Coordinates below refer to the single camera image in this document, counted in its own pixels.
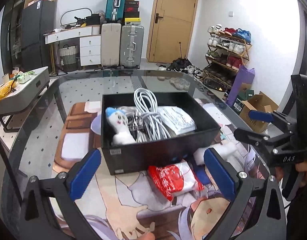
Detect black refrigerator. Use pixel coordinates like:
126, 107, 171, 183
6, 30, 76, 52
21, 0, 56, 72

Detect beige suitcase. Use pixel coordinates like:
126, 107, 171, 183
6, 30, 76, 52
101, 23, 121, 67

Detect person's right hand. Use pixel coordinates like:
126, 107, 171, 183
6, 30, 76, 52
275, 160, 307, 187

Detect silver suitcase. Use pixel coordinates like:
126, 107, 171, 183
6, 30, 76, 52
120, 25, 144, 68

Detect yellow bag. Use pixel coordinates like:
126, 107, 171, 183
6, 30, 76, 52
0, 80, 17, 100

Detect teal suitcase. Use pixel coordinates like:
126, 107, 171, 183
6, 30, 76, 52
105, 0, 125, 23

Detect green white packet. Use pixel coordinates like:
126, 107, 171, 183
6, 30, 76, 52
157, 106, 196, 135

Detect bag of white adidas shoelaces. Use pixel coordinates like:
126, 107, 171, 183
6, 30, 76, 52
118, 106, 146, 143

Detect red white plastic bag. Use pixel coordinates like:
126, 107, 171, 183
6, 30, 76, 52
147, 160, 204, 202

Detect white plush toy blue tips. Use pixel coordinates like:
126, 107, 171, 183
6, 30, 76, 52
105, 107, 136, 146

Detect open cardboard box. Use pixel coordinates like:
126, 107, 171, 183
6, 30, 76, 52
239, 92, 278, 133

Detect white cable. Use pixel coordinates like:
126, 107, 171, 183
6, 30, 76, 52
133, 87, 173, 143

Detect wooden shoe rack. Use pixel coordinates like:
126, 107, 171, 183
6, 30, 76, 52
204, 24, 252, 92

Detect wooden door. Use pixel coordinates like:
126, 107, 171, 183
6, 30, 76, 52
146, 0, 198, 63

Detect black cardboard box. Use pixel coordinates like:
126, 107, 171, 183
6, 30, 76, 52
101, 88, 220, 175

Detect stack of shoe boxes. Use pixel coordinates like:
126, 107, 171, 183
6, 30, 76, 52
124, 0, 141, 25

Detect white desk with drawers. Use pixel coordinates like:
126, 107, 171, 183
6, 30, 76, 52
44, 25, 101, 72

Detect purple bag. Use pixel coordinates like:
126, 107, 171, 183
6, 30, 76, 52
227, 65, 255, 107

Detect wicker basket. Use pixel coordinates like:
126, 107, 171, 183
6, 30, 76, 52
59, 44, 79, 66

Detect grey side table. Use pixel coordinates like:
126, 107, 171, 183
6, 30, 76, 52
0, 67, 50, 133

